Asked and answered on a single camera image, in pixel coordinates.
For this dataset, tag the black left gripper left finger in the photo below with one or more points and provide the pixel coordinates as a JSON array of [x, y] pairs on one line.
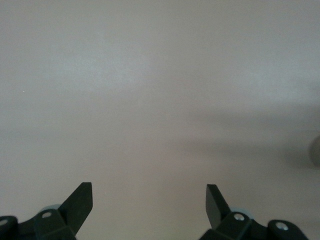
[[62, 220]]

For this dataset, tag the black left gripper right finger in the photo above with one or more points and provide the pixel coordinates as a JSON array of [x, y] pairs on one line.
[[225, 222]]

